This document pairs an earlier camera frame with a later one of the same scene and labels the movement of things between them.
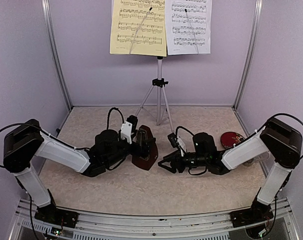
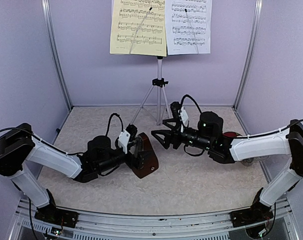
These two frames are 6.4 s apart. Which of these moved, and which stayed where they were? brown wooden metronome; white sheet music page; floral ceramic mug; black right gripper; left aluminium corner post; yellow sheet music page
Moved: brown wooden metronome; black right gripper
Stayed: yellow sheet music page; left aluminium corner post; floral ceramic mug; white sheet music page
